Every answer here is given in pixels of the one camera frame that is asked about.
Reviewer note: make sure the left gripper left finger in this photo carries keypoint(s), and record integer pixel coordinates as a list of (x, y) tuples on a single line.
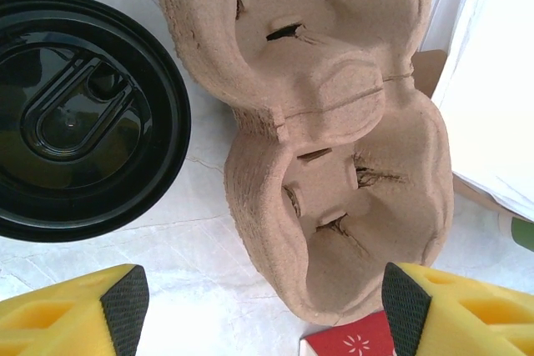
[(62, 322)]

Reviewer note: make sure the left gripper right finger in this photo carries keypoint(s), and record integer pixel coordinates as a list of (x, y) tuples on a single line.
[(467, 322)]

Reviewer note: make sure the white red paper gift bag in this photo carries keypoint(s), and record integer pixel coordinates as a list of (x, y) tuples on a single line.
[(350, 339)]

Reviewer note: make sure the green paper cup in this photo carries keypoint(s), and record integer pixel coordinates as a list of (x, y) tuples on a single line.
[(525, 236)]

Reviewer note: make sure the black plastic cup lid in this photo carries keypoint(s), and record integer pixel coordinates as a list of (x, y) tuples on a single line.
[(83, 114)]

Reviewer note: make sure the white napkin stack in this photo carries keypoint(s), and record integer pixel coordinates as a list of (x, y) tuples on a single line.
[(492, 101)]

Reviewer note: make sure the brown pulp cup carrier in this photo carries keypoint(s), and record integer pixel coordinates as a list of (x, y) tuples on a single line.
[(325, 101)]

